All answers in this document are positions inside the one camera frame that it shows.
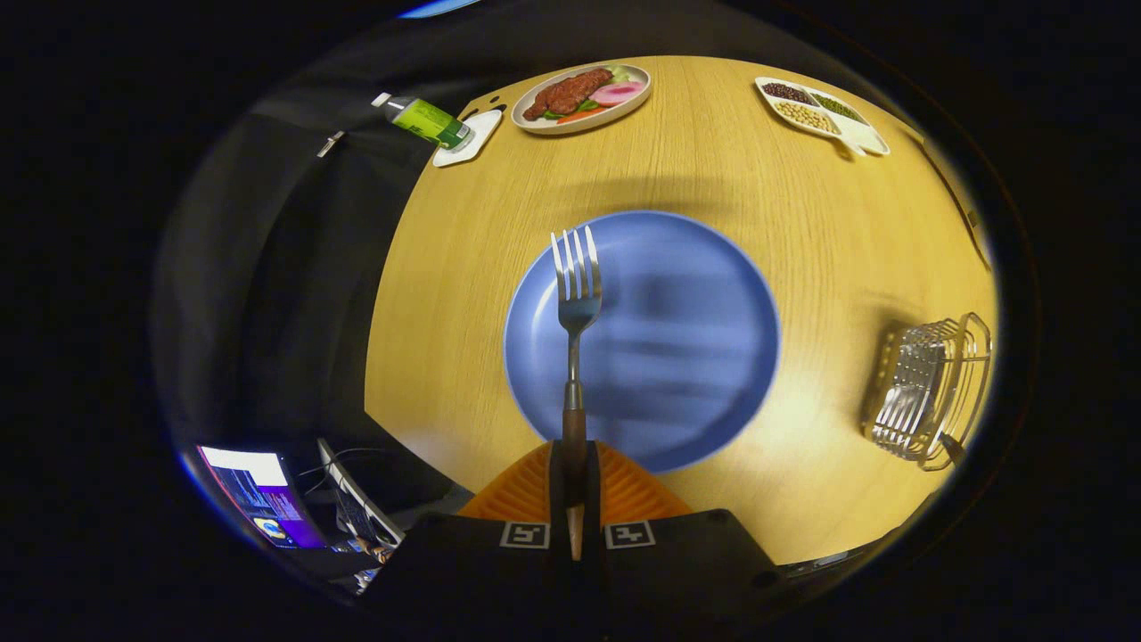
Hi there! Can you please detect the pink ham slice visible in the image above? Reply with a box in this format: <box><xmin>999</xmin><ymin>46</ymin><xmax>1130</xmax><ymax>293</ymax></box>
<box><xmin>588</xmin><ymin>80</ymin><xmax>645</xmax><ymax>107</ymax></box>

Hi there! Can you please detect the metal drain basket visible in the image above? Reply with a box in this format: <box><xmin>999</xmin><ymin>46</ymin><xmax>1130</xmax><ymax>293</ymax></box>
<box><xmin>861</xmin><ymin>312</ymin><xmax>993</xmax><ymax>472</ymax></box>

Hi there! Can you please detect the blue plate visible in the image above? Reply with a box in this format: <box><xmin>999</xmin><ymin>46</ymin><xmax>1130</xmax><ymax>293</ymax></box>
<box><xmin>503</xmin><ymin>210</ymin><xmax>782</xmax><ymax>473</ymax></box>

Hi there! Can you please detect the wooden-handled metal fork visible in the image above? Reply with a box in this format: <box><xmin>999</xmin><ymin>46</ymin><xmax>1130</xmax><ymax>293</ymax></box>
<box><xmin>550</xmin><ymin>226</ymin><xmax>603</xmax><ymax>563</ymax></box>

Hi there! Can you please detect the brown steak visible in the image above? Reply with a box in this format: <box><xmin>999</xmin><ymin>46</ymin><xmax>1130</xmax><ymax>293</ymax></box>
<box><xmin>522</xmin><ymin>68</ymin><xmax>614</xmax><ymax>122</ymax></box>

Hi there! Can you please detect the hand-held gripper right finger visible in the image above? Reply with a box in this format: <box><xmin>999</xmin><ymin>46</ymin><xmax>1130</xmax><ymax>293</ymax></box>
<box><xmin>584</xmin><ymin>440</ymin><xmax>787</xmax><ymax>642</ymax></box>

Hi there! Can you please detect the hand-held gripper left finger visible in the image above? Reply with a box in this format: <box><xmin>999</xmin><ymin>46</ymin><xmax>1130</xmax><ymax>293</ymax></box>
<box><xmin>357</xmin><ymin>440</ymin><xmax>572</xmax><ymax>642</ymax></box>

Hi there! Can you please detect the beige food plate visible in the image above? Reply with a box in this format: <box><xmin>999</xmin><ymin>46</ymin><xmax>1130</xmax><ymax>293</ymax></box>
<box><xmin>511</xmin><ymin>62</ymin><xmax>653</xmax><ymax>136</ymax></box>

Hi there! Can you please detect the white square coaster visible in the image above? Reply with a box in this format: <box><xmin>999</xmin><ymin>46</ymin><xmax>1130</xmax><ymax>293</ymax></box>
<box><xmin>432</xmin><ymin>109</ymin><xmax>504</xmax><ymax>169</ymax></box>

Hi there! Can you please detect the white divided bean dish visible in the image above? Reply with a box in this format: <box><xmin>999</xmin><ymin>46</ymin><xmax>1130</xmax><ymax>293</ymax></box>
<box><xmin>754</xmin><ymin>76</ymin><xmax>891</xmax><ymax>158</ymax></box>

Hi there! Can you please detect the lit computer monitor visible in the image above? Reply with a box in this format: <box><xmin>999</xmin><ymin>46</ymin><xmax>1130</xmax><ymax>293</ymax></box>
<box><xmin>196</xmin><ymin>446</ymin><xmax>328</xmax><ymax>550</ymax></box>

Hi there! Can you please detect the green drink bottle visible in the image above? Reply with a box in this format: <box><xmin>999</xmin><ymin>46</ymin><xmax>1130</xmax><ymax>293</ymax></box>
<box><xmin>372</xmin><ymin>92</ymin><xmax>474</xmax><ymax>152</ymax></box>

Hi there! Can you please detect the open laptop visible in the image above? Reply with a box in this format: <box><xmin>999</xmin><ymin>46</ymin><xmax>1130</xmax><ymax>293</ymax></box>
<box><xmin>316</xmin><ymin>437</ymin><xmax>406</xmax><ymax>549</ymax></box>

